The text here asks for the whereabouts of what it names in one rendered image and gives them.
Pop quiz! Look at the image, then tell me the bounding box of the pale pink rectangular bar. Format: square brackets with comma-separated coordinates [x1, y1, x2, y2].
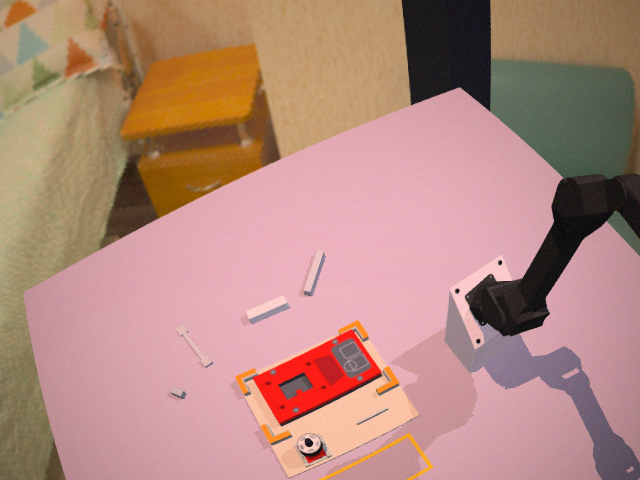
[303, 250, 325, 296]
[245, 295, 288, 324]

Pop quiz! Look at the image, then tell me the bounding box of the orange rectangular outline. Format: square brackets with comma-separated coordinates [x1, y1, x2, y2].
[319, 433, 433, 480]

